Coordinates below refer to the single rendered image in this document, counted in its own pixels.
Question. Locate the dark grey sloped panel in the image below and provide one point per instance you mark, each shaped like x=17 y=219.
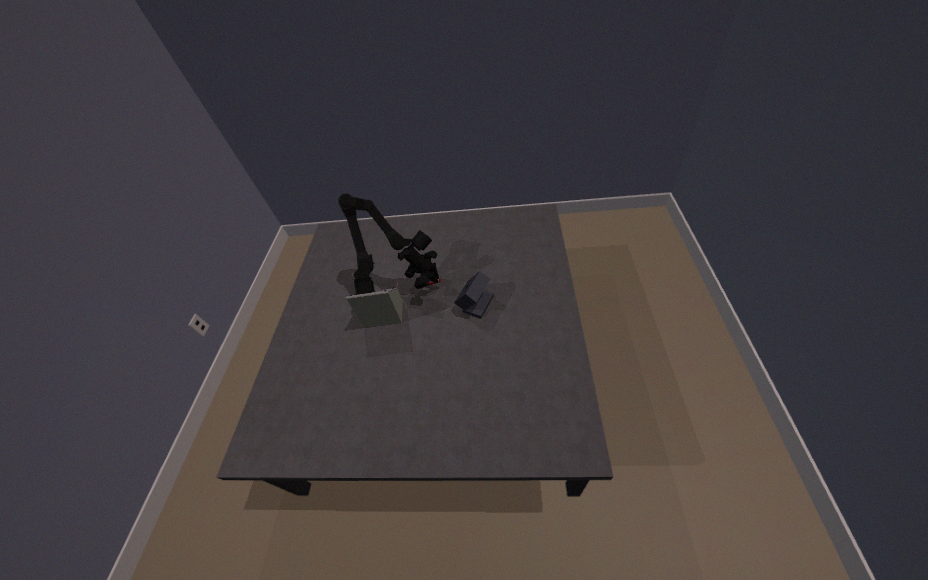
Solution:
x=473 y=299

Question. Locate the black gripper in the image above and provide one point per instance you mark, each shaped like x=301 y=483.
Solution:
x=427 y=269

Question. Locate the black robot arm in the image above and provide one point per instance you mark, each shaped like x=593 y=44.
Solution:
x=420 y=241

